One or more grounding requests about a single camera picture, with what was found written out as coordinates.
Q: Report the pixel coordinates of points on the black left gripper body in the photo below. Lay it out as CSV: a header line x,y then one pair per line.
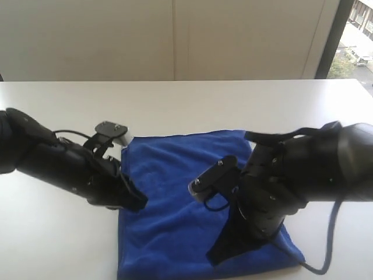
x,y
73,168

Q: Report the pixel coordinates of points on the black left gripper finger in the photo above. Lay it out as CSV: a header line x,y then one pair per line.
x,y
131,198

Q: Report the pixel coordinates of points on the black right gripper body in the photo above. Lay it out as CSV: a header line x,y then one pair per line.
x,y
272,185

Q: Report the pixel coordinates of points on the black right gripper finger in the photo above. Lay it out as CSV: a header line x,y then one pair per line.
x,y
240,234

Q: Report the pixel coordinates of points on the blue microfiber towel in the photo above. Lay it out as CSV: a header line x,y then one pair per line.
x,y
170,237

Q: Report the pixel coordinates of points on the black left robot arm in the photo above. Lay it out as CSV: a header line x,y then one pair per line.
x,y
20,135

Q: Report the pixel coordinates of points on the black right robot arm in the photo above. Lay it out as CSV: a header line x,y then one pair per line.
x,y
340,166

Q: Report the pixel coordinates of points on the white van outside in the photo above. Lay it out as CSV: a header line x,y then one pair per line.
x,y
362,61

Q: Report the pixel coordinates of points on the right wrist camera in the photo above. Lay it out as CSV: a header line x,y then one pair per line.
x,y
221,178

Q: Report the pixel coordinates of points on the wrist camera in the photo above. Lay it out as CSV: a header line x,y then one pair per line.
x,y
221,178
116,133

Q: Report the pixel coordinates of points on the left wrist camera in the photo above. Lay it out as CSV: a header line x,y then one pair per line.
x,y
116,133

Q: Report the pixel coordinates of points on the dark window frame post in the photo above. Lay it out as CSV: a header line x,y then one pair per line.
x,y
335,34

